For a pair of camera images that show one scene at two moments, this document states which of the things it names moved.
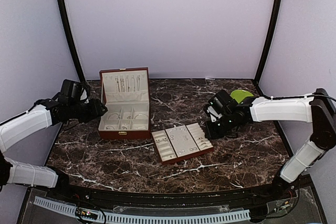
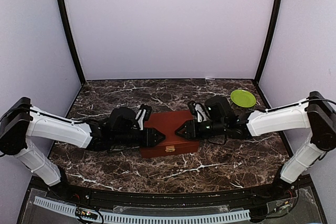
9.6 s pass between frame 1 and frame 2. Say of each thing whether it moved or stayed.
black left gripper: moved
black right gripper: moved
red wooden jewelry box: moved
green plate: stayed
